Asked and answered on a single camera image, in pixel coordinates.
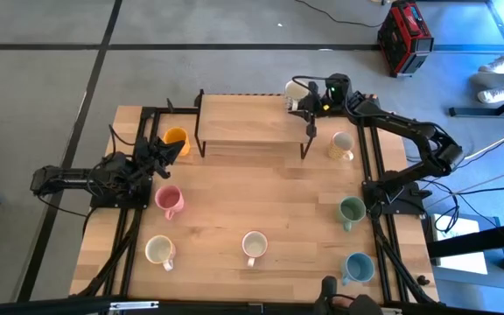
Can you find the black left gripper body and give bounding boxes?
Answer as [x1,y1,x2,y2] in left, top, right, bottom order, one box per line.
[136,136,172,180]

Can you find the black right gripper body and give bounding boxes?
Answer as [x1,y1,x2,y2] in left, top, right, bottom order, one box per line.
[306,73,353,137]

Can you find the orange mug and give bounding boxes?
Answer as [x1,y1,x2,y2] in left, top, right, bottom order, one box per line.
[162,126,192,158]

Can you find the patterned mug white rim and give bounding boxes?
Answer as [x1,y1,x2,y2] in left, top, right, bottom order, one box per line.
[283,80,311,112]

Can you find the yellow patterned mug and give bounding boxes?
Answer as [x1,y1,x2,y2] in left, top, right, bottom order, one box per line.
[326,130,356,162]

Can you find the white mug yellow rim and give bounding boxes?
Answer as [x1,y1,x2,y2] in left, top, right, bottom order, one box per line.
[143,234,178,272]

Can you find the green mug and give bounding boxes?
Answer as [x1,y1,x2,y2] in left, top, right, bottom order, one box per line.
[337,195,368,233]

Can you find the patterned mug pink rim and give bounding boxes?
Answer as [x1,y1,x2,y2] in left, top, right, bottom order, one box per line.
[241,230,270,269]

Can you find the blue mug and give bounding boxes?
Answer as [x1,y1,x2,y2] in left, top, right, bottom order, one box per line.
[339,251,376,287]

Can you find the wooden shelf black legs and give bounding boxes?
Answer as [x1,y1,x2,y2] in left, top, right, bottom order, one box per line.
[193,88,317,161]

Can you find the red black tool box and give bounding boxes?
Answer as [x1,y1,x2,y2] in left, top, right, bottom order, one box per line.
[376,0,436,79]

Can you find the dark metal desk leg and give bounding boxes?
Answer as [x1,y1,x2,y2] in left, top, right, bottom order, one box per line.
[447,0,504,119]

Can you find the person's white shoe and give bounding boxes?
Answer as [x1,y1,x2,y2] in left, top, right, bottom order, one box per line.
[478,54,504,75]
[477,85,504,105]

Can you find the black desk beams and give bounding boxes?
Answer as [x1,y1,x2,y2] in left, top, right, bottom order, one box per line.
[426,220,504,275]

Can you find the white box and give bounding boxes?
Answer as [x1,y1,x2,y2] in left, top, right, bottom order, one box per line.
[430,213,489,276]

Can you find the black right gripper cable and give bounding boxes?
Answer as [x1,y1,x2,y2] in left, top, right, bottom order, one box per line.
[290,75,328,95]

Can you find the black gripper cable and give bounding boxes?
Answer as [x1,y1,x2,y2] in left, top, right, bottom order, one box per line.
[107,123,138,148]
[290,75,328,95]

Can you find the black aluminium table frame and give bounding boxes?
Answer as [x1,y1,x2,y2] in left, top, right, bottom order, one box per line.
[70,98,439,307]

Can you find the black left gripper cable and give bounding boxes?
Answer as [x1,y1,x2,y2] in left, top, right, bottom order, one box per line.
[107,123,138,148]

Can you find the thin black floor cable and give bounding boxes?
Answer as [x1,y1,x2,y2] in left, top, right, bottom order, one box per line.
[294,0,384,28]

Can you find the white cable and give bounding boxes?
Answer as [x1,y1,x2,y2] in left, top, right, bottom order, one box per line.
[464,135,504,161]

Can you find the grey floor cable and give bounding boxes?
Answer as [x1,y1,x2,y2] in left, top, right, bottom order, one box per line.
[451,160,504,196]

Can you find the long black floor cable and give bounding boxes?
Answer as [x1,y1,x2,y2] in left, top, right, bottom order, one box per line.
[417,177,504,197]

